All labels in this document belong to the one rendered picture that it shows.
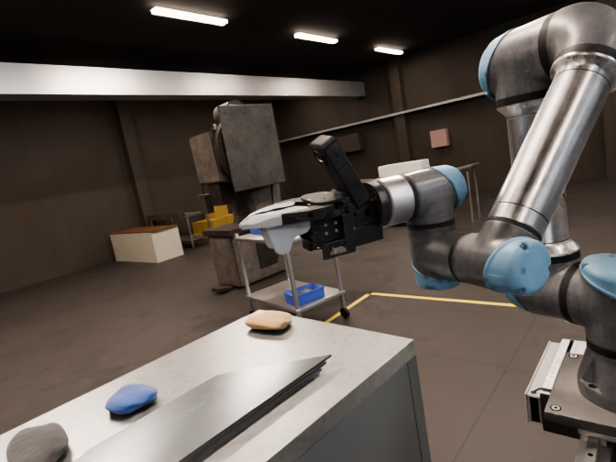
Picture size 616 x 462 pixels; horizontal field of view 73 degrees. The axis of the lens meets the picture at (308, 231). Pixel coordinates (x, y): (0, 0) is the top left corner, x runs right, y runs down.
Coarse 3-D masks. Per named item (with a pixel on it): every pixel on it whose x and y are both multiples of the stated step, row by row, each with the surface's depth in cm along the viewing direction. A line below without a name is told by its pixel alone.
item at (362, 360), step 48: (240, 336) 123; (288, 336) 116; (336, 336) 111; (384, 336) 106; (144, 384) 103; (192, 384) 99; (336, 384) 88; (96, 432) 86; (240, 432) 77; (288, 432) 75
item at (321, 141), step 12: (312, 144) 57; (324, 144) 55; (336, 144) 55; (324, 156) 56; (336, 156) 56; (324, 168) 59; (336, 168) 56; (348, 168) 57; (336, 180) 59; (348, 180) 57; (348, 192) 58; (360, 192) 59; (360, 204) 59
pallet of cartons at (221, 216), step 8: (216, 208) 1184; (224, 208) 1209; (208, 216) 1190; (216, 216) 1182; (224, 216) 1163; (232, 216) 1179; (192, 224) 1147; (200, 224) 1132; (216, 224) 1120; (224, 224) 1148; (200, 232) 1139
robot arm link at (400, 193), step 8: (392, 176) 63; (400, 176) 63; (384, 184) 61; (392, 184) 61; (400, 184) 61; (408, 184) 61; (392, 192) 60; (400, 192) 60; (408, 192) 61; (392, 200) 60; (400, 200) 60; (408, 200) 61; (392, 208) 60; (400, 208) 60; (408, 208) 61; (392, 216) 61; (400, 216) 61; (408, 216) 62; (392, 224) 62
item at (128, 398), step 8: (128, 384) 99; (136, 384) 99; (120, 392) 95; (128, 392) 94; (136, 392) 94; (144, 392) 93; (152, 392) 93; (112, 400) 93; (120, 400) 92; (128, 400) 91; (136, 400) 91; (144, 400) 91; (152, 400) 93; (112, 408) 90; (120, 408) 89; (128, 408) 90; (136, 408) 90
